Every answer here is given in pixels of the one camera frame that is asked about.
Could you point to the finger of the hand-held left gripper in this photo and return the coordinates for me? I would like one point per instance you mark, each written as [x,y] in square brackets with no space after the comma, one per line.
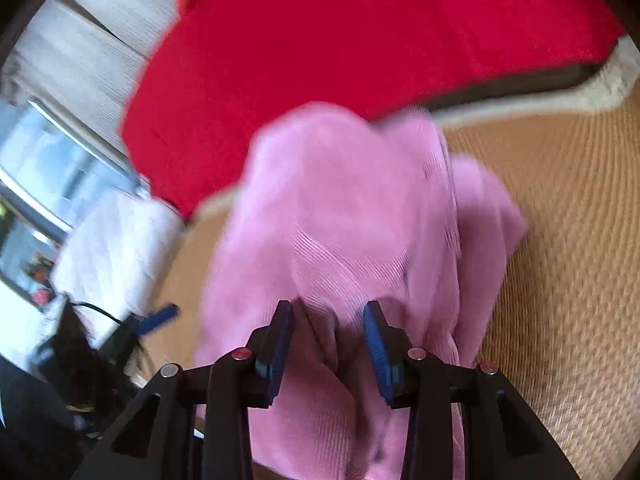
[157,316]

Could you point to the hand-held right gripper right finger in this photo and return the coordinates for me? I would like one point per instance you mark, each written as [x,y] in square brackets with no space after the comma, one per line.
[377,355]

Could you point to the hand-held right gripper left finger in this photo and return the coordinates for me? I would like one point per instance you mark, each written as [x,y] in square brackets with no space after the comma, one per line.
[275,355]

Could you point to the white quilt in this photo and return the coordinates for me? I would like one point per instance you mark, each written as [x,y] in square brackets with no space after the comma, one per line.
[120,255]

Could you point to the black cloth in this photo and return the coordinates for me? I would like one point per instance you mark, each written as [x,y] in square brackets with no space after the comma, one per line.
[30,430]

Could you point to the window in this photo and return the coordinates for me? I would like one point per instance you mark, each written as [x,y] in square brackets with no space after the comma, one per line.
[50,175]

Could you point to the woven rattan mat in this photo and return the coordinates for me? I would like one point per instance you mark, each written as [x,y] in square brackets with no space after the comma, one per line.
[565,260]

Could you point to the red blanket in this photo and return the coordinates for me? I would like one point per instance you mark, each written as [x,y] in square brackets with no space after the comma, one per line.
[350,50]

